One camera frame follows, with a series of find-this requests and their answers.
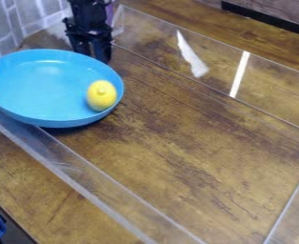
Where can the blue round plastic plate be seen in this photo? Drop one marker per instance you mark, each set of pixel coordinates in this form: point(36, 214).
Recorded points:
point(45, 84)

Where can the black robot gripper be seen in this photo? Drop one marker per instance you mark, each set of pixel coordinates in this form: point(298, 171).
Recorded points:
point(89, 23)

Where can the clear acrylic enclosure wall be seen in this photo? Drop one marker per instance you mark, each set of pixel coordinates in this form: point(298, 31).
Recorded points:
point(193, 164)

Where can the yellow lemon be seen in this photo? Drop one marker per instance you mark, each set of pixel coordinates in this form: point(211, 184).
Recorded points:
point(102, 95)

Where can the dark baseboard strip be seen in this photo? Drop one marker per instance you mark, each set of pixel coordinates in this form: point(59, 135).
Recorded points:
point(262, 17)

